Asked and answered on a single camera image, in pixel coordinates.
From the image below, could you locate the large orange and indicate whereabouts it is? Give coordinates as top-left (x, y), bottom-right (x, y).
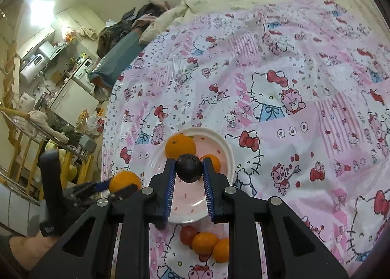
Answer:
top-left (165, 134), bottom-right (196, 160)
top-left (108, 171), bottom-right (141, 193)

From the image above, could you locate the pile of dark clothes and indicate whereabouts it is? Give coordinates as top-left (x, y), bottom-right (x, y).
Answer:
top-left (96, 0), bottom-right (171, 58)

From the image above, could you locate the blue grey pillow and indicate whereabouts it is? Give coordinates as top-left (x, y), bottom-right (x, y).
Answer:
top-left (88, 31), bottom-right (145, 89)

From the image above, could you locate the white washing machine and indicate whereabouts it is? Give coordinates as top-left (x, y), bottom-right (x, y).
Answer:
top-left (71, 57), bottom-right (95, 93)

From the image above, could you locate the left hand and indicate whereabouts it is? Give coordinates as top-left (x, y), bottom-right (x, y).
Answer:
top-left (9, 232), bottom-right (59, 271)

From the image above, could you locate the small mandarin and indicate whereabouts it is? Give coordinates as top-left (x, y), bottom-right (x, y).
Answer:
top-left (212, 238), bottom-right (229, 263)
top-left (190, 232), bottom-right (219, 255)
top-left (200, 154), bottom-right (221, 173)

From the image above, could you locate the pink strawberry pattern plate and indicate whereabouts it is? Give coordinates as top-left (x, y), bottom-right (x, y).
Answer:
top-left (131, 127), bottom-right (235, 223)

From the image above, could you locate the dark plum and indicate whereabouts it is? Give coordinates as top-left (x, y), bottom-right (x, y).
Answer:
top-left (175, 154), bottom-right (204, 183)

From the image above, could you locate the white red plastic bag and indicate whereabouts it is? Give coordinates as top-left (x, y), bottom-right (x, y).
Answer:
top-left (86, 111), bottom-right (104, 136)

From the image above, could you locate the pink hello kitty blanket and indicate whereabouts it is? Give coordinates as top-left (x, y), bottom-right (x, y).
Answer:
top-left (102, 0), bottom-right (389, 274)

